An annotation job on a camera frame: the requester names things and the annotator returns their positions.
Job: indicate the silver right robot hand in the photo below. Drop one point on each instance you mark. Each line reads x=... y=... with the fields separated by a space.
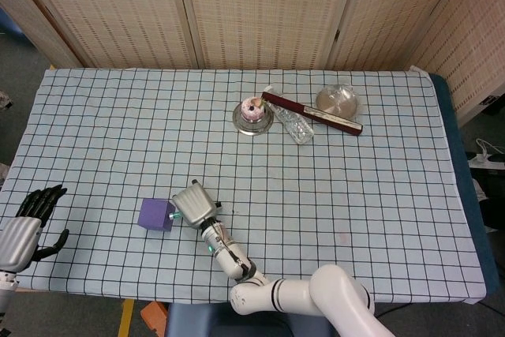
x=194 y=204

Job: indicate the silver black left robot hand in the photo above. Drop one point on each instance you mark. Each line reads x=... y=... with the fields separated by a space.
x=17 y=240

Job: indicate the purple foam cube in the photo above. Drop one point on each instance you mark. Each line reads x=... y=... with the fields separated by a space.
x=154 y=214

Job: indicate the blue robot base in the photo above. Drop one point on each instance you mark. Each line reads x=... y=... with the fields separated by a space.
x=197 y=321

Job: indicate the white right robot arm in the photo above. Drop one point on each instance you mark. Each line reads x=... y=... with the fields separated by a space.
x=335 y=293

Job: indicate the inverted steel bowl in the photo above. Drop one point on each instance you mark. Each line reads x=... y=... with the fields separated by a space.
x=252 y=128

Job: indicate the blue checkered tablecloth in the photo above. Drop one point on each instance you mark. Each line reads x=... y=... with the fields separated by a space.
x=118 y=135

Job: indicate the pink toy cake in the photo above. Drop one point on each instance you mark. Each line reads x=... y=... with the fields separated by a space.
x=252 y=111

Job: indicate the orange block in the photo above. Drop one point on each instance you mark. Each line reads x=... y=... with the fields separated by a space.
x=154 y=315

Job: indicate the clear plastic bottle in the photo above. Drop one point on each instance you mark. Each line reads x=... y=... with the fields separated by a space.
x=298 y=128

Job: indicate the yellow floor tape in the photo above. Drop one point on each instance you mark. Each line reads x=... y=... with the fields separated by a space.
x=125 y=319

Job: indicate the dark red long box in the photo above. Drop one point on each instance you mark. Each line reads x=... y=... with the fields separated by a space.
x=315 y=114

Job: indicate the woven folding screen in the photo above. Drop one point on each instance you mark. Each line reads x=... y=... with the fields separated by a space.
x=256 y=9

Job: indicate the dark blue object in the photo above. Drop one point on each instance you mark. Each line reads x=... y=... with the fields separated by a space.
x=10 y=27

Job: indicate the blue padded table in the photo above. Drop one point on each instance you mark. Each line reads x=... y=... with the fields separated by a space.
x=469 y=195

